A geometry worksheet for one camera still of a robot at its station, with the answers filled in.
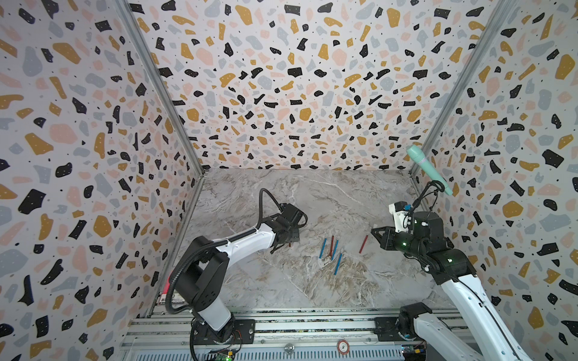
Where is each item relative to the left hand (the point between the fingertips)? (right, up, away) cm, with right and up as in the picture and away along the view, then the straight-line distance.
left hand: (298, 233), depth 90 cm
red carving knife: (-3, -5, -1) cm, 6 cm away
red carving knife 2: (+14, -6, +4) cm, 16 cm away
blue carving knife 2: (+16, -11, 0) cm, 20 cm away
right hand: (+26, +4, -17) cm, 31 cm away
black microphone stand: (+51, +18, -5) cm, 54 cm away
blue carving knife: (+10, -7, +4) cm, 13 cm away
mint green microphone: (+42, +30, -11) cm, 53 cm away
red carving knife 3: (+28, -6, +5) cm, 28 cm away
